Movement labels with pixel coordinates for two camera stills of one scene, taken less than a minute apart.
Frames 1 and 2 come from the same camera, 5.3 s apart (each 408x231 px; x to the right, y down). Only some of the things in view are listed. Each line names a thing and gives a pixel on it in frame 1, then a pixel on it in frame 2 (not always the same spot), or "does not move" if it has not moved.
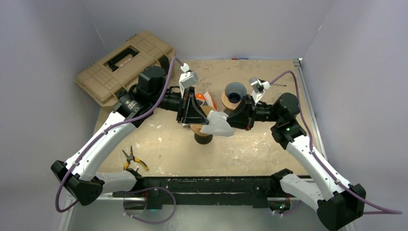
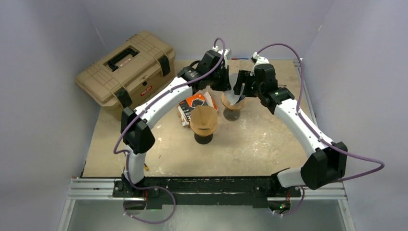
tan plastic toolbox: [117, 73] does not move
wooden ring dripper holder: [225, 101] does not move
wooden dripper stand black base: [200, 137] does not move
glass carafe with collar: [228, 111] does not move
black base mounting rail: [168, 192] does not move
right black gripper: [244, 116] → [248, 80]
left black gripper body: [182, 105] → [218, 81]
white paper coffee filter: [218, 124] → [232, 98]
